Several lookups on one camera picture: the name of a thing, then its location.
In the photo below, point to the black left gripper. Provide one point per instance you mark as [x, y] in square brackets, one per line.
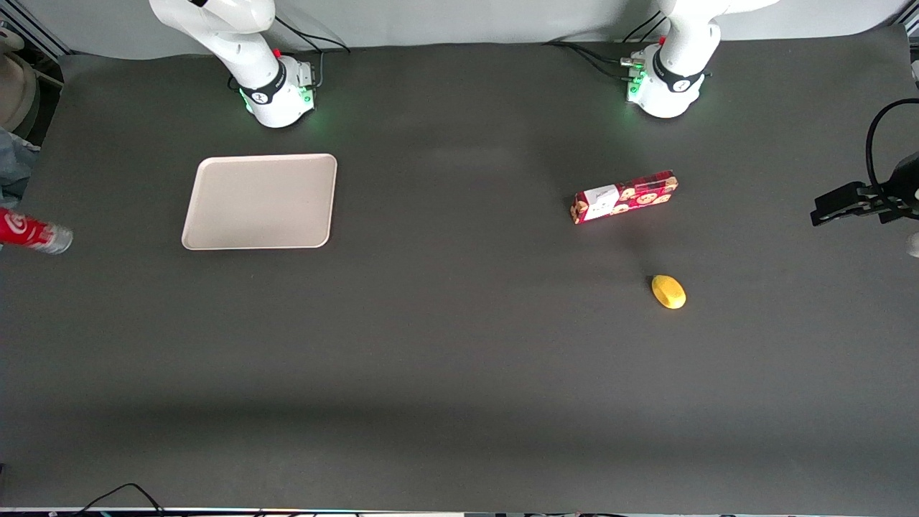
[906, 184]

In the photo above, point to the red coke bottle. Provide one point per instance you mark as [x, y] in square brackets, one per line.
[25, 231]

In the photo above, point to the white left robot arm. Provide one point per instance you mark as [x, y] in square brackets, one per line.
[678, 57]

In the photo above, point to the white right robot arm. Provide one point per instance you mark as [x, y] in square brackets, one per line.
[237, 43]

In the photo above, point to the beige rectangular tray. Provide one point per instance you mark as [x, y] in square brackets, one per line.
[262, 202]

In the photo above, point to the yellow lemon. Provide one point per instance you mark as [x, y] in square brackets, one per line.
[669, 292]

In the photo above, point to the red tartan cookie box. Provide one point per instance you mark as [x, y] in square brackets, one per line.
[624, 198]

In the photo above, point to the blue grey cloth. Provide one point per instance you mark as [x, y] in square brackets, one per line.
[16, 169]

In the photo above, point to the beige round object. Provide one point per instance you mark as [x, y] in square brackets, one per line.
[14, 86]

